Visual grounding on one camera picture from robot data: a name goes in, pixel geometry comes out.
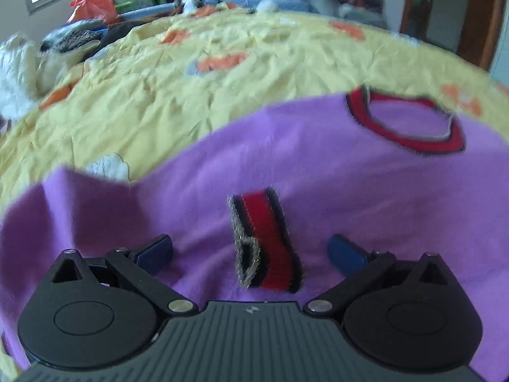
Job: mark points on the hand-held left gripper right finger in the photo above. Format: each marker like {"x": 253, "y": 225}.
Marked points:
{"x": 345, "y": 255}

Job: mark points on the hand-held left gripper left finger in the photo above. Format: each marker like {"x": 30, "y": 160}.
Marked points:
{"x": 156, "y": 253}

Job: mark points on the black white patterned cloth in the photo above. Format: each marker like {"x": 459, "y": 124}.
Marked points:
{"x": 71, "y": 38}

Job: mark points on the yellow printed blanket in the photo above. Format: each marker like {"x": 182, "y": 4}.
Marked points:
{"x": 159, "y": 99}

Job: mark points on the wooden door frame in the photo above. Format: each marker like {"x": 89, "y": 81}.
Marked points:
{"x": 473, "y": 12}

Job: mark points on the white puffy jacket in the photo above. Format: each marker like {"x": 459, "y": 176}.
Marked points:
{"x": 16, "y": 72}

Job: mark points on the orange plastic bag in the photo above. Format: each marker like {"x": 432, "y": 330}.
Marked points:
{"x": 92, "y": 8}

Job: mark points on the white fluffy ball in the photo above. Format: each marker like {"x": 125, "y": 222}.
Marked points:
{"x": 266, "y": 6}

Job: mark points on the purple sweater with red trim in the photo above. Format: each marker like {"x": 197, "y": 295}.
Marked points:
{"x": 318, "y": 167}

